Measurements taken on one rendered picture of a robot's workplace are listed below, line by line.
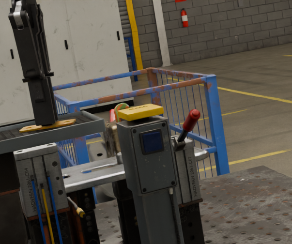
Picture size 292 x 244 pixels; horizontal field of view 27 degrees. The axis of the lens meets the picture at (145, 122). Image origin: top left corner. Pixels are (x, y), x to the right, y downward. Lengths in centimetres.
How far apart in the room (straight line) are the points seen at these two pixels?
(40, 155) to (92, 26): 818
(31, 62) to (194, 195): 44
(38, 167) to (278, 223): 83
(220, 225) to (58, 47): 756
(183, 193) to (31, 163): 30
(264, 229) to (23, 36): 98
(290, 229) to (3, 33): 773
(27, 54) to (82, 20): 831
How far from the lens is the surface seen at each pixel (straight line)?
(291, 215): 175
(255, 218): 176
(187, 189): 116
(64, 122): 94
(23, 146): 87
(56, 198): 109
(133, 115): 94
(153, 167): 96
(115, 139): 145
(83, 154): 308
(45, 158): 107
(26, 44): 89
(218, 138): 327
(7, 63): 909
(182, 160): 115
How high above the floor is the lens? 130
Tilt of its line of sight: 10 degrees down
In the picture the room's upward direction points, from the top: 9 degrees counter-clockwise
